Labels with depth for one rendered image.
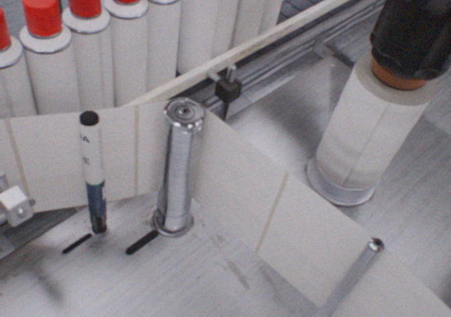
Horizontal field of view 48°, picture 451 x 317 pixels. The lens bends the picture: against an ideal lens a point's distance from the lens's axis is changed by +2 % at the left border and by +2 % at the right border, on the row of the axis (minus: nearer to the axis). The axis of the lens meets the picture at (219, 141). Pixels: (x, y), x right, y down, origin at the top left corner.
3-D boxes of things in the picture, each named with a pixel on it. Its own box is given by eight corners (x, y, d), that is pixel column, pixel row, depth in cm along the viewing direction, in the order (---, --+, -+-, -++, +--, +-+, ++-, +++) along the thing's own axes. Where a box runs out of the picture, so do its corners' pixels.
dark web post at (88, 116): (97, 238, 55) (86, 126, 41) (88, 228, 56) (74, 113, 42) (110, 229, 56) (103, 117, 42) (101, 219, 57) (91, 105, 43)
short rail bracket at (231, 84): (221, 134, 75) (233, 75, 66) (207, 122, 76) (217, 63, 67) (235, 125, 76) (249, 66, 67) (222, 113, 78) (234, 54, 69)
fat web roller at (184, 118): (169, 245, 56) (182, 138, 42) (144, 218, 58) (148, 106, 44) (199, 223, 58) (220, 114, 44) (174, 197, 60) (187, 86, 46)
